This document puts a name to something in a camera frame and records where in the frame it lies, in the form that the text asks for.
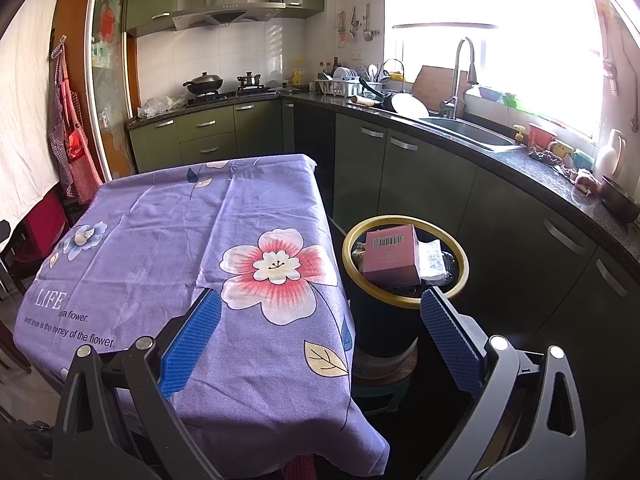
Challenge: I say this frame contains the red cushioned chair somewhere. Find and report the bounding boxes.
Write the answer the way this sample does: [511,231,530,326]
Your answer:
[7,195,71,297]

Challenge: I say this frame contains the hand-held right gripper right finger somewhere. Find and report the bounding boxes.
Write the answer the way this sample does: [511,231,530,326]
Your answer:
[421,287,587,480]

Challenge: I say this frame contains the black gas stove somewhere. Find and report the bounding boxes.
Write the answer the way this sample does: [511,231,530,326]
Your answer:
[187,87,281,106]

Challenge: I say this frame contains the pink cardboard box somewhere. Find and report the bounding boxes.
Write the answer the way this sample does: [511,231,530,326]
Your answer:
[361,224,424,286]

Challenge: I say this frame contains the wooden cutting board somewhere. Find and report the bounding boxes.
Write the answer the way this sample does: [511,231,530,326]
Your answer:
[412,65,469,101]

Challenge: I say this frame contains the purple checked apron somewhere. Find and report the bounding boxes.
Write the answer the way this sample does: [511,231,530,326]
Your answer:
[47,60,71,196]

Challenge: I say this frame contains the steel range hood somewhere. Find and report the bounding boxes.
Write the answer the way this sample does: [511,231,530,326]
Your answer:
[172,0,287,31]

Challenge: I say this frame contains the white jug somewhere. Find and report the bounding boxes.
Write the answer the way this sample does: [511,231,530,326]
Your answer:
[592,129,627,181]

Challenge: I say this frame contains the white plate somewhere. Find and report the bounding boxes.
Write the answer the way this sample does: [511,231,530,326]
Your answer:
[390,92,430,119]

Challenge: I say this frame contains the white hanging cloth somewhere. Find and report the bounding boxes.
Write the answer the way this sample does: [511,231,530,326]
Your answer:
[0,0,66,239]

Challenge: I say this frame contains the steel faucet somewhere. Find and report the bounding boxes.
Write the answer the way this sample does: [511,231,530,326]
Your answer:
[440,37,479,119]

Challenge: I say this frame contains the wooden stool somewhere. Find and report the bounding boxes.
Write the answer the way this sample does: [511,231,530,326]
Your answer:
[352,342,419,401]

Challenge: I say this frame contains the black wok with lid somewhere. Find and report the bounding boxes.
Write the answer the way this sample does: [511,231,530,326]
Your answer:
[182,72,225,97]

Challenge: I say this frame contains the clear plastic bag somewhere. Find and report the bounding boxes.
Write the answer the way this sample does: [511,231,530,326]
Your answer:
[137,95,189,120]

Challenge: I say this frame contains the red container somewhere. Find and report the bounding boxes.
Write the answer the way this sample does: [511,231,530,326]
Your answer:
[529,122,557,149]

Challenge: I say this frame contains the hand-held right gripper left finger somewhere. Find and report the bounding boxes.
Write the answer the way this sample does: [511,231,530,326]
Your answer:
[52,287,222,480]

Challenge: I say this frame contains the red checked apron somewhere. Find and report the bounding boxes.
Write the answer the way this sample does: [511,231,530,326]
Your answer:
[54,42,104,204]

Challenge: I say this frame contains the hanging kitchen utensils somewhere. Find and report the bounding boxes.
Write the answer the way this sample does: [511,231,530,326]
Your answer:
[347,5,381,44]

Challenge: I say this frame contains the yellow rim trash bin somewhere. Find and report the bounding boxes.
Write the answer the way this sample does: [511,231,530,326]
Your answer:
[342,215,470,359]

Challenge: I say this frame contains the black frying pan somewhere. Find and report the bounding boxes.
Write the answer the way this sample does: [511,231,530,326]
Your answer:
[350,80,401,111]

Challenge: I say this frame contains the purple floral tablecloth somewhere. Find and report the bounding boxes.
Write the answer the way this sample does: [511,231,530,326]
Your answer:
[12,154,391,478]

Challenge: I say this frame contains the steel sink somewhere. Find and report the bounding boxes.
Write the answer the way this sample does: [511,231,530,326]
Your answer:
[420,116,524,154]

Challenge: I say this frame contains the glass sliding door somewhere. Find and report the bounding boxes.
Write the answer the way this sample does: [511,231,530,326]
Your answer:
[84,0,139,182]

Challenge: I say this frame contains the dark metal bowl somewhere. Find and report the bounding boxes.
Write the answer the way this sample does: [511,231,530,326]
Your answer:
[600,175,640,224]

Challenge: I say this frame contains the white dish rack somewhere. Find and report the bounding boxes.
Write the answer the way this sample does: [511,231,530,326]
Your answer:
[316,67,374,97]

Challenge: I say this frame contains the dark stone countertop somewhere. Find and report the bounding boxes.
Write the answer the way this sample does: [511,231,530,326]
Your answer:
[125,87,640,266]

